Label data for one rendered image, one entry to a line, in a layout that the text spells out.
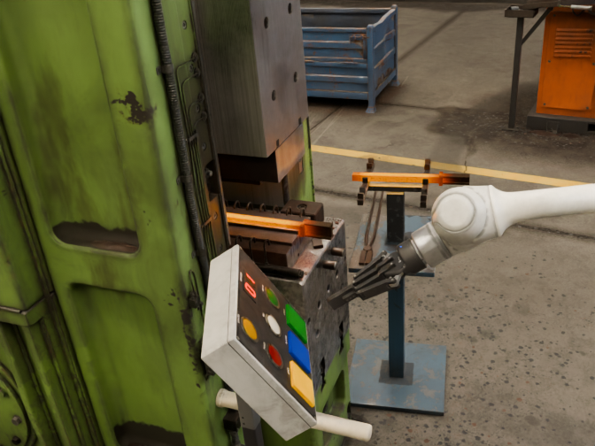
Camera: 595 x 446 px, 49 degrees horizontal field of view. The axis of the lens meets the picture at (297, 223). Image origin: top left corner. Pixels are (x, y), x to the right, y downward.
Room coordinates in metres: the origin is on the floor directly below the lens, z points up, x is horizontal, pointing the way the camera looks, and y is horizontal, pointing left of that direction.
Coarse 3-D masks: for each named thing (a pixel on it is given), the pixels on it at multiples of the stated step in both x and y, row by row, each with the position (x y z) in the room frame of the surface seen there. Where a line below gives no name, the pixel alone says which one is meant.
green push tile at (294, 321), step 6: (288, 306) 1.25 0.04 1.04; (288, 312) 1.22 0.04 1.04; (294, 312) 1.25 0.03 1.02; (288, 318) 1.21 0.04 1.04; (294, 318) 1.23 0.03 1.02; (300, 318) 1.26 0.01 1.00; (288, 324) 1.19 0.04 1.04; (294, 324) 1.20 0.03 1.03; (300, 324) 1.23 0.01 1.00; (294, 330) 1.19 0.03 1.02; (300, 330) 1.20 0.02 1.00; (300, 336) 1.19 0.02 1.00; (306, 336) 1.21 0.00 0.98; (306, 342) 1.19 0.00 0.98
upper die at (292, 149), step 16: (288, 144) 1.65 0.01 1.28; (304, 144) 1.76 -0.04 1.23; (224, 160) 1.64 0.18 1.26; (240, 160) 1.62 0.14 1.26; (256, 160) 1.60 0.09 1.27; (272, 160) 1.58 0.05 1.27; (288, 160) 1.65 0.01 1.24; (224, 176) 1.64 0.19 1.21; (240, 176) 1.62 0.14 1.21; (256, 176) 1.60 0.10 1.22; (272, 176) 1.58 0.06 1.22
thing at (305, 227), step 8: (232, 216) 1.78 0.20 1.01; (240, 216) 1.77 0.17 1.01; (248, 216) 1.77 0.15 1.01; (256, 216) 1.77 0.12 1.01; (264, 224) 1.72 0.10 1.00; (272, 224) 1.71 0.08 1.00; (280, 224) 1.70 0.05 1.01; (288, 224) 1.70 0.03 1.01; (296, 224) 1.69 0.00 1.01; (304, 224) 1.67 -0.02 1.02; (312, 224) 1.67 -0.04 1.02; (320, 224) 1.66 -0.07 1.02; (328, 224) 1.66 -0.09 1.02; (304, 232) 1.67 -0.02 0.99; (312, 232) 1.67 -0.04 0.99; (320, 232) 1.66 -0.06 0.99; (328, 232) 1.65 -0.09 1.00
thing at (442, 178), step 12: (360, 180) 2.11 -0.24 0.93; (372, 180) 2.09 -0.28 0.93; (384, 180) 2.08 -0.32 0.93; (396, 180) 2.07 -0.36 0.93; (408, 180) 2.06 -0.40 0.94; (420, 180) 2.05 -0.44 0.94; (432, 180) 2.04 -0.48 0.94; (444, 180) 2.04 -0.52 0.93; (456, 180) 2.03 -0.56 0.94; (468, 180) 2.02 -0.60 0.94
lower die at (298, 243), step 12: (264, 216) 1.79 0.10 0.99; (276, 216) 1.78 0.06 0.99; (288, 216) 1.78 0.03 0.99; (228, 228) 1.74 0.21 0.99; (240, 228) 1.73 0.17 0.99; (252, 228) 1.72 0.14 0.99; (264, 228) 1.71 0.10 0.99; (276, 228) 1.69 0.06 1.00; (288, 228) 1.69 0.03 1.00; (252, 240) 1.67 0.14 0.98; (264, 240) 1.65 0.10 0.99; (276, 240) 1.64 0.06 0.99; (288, 240) 1.64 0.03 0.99; (300, 240) 1.68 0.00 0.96; (252, 252) 1.62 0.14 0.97; (276, 252) 1.59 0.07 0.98; (288, 252) 1.59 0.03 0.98; (300, 252) 1.67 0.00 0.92; (276, 264) 1.59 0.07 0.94; (288, 264) 1.58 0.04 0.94
